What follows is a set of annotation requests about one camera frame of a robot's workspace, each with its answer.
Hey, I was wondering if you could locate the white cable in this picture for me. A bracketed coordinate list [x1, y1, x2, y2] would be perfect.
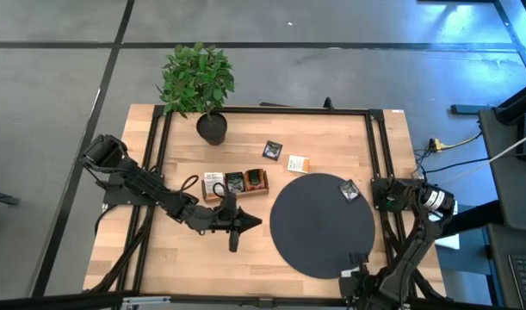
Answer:
[434, 128, 526, 184]

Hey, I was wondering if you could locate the dark chair base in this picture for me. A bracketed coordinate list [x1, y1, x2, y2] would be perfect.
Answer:
[0, 188, 22, 208]

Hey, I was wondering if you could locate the dark grey desk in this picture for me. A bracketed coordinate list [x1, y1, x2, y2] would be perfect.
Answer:
[486, 223, 526, 310]
[478, 107, 526, 232]

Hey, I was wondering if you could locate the silver metal bracket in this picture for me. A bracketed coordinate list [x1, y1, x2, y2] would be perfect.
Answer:
[121, 294, 172, 307]

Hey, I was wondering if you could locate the white box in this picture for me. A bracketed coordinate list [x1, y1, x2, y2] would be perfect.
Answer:
[434, 206, 461, 251]

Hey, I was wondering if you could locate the round dark woven placemat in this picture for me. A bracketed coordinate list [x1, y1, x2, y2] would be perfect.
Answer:
[269, 172, 376, 280]

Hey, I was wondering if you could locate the peach passion fruit tea bag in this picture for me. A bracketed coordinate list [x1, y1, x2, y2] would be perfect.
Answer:
[244, 168, 266, 189]

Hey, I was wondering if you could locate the yellow power plug cable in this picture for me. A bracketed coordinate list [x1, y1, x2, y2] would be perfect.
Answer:
[429, 131, 484, 152]

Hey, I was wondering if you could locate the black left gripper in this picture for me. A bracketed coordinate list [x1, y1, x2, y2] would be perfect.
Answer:
[186, 193, 264, 254]

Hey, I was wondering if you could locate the blackcurrant tea bag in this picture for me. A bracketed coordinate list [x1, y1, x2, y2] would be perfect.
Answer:
[339, 179, 362, 203]
[262, 139, 284, 162]
[225, 170, 246, 194]

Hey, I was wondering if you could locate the black power cable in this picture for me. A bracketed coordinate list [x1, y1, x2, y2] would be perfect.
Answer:
[417, 157, 494, 176]

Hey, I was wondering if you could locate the black diagonal stand beam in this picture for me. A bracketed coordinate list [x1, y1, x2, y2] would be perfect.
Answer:
[493, 79, 526, 126]

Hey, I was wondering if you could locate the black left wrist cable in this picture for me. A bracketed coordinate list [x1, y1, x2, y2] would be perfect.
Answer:
[178, 173, 230, 212]

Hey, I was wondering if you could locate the wooden tea organiser box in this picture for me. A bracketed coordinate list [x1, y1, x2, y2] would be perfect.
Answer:
[201, 168, 270, 204]

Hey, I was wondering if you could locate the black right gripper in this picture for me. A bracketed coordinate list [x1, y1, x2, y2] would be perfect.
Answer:
[338, 253, 393, 309]

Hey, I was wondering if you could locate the black left base cable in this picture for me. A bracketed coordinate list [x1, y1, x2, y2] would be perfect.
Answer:
[93, 205, 117, 236]

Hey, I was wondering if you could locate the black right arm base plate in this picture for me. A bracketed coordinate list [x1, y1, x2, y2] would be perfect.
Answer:
[370, 176, 431, 213]

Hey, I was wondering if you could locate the black keyboard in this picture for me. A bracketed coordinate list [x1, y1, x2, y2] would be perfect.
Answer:
[508, 252, 526, 309]

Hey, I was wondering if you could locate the dark metal floor foot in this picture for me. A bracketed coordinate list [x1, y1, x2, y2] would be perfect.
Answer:
[450, 103, 494, 115]

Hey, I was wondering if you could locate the potted green plant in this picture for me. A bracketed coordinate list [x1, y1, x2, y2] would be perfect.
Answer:
[156, 41, 237, 146]

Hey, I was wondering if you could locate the black metal crossbar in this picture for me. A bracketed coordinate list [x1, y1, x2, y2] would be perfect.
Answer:
[0, 291, 526, 310]

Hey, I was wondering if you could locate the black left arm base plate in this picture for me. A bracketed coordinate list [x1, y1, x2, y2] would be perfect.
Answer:
[102, 170, 164, 207]

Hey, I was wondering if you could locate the black desk leg beam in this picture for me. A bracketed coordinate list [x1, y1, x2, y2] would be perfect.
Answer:
[442, 200, 504, 240]

